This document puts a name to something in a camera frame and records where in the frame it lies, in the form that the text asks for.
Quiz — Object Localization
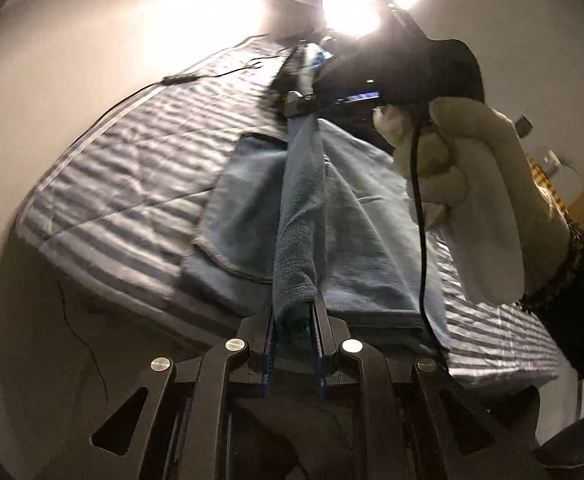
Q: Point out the wooden slatted rail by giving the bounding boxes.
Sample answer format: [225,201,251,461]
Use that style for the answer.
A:
[526,152,580,221]

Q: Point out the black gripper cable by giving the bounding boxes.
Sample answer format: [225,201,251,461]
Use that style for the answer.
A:
[411,105,437,356]

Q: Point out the dark cloth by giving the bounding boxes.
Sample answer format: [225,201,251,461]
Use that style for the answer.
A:
[536,432,584,468]

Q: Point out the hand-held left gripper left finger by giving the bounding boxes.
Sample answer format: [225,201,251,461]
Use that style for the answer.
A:
[89,310,275,480]

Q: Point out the striped bed blanket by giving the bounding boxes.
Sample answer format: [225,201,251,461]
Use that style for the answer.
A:
[14,35,557,391]

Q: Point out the black light cable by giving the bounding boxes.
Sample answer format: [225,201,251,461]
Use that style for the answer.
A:
[69,45,293,151]

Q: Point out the person's right hand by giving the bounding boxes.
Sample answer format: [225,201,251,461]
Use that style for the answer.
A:
[373,95,572,306]

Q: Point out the potted plant in white pot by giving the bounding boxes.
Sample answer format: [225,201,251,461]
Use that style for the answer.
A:
[542,149,580,173]

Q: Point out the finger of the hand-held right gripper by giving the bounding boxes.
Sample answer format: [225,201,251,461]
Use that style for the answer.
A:
[282,91,317,117]

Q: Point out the light blue denim jeans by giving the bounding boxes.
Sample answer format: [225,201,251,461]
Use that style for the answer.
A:
[182,105,452,356]

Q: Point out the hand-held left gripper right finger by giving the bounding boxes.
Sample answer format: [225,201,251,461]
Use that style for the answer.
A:
[314,295,547,480]

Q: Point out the folded black and blue clothes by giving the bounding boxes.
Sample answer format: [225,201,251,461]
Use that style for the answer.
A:
[271,42,333,108]

